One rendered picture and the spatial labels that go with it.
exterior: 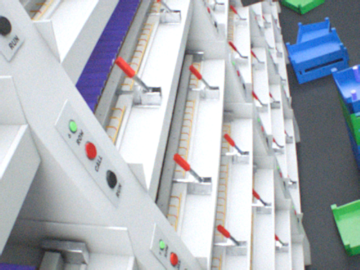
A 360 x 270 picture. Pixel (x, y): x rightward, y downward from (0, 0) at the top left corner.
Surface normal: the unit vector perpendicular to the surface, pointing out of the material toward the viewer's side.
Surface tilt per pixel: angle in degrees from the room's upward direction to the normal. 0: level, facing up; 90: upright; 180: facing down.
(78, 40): 110
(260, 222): 20
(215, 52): 90
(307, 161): 0
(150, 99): 90
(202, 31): 90
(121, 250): 90
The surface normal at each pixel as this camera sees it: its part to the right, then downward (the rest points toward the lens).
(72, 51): 0.99, 0.02
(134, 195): 0.90, -0.24
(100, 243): -0.12, 0.66
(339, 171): -0.42, -0.71
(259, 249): -0.07, -0.75
